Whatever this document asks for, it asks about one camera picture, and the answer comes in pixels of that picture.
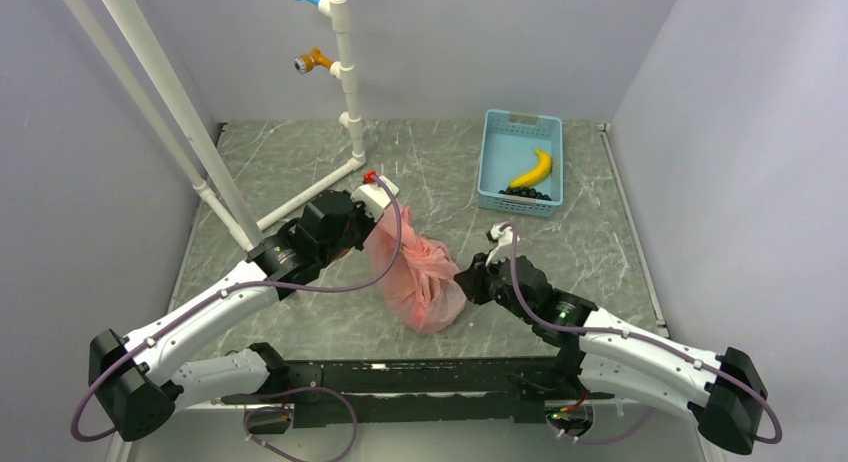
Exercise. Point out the yellow fake banana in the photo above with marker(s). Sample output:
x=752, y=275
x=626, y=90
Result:
x=540, y=172

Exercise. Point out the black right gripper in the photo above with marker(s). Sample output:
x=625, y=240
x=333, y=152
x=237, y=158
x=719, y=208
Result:
x=473, y=278

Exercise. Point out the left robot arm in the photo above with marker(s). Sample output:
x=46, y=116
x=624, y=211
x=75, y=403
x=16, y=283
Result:
x=142, y=378

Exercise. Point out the pink plastic bag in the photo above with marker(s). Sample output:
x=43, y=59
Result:
x=419, y=288

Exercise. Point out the white diagonal support pole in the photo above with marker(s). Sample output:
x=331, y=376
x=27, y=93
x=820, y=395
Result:
x=216, y=188

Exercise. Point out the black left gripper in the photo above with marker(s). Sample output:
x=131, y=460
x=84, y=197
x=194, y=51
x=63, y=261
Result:
x=359, y=208

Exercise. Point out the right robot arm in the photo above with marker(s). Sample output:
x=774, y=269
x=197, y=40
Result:
x=721, y=394

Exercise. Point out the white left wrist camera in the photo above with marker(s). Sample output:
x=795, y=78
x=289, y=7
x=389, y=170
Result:
x=370, y=200

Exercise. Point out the dark fake grape bunch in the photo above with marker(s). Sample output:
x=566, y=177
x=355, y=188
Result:
x=525, y=192

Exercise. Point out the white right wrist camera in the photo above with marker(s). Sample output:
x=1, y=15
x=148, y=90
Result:
x=502, y=237

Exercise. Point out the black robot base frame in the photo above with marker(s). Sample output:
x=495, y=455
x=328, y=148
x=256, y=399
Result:
x=522, y=389

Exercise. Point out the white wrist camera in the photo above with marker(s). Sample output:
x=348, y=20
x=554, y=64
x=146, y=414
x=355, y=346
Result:
x=370, y=200
x=502, y=237

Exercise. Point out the light blue plastic basket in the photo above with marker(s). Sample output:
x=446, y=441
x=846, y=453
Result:
x=508, y=150

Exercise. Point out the orange hook on pipe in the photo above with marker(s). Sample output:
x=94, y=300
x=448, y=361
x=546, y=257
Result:
x=308, y=62

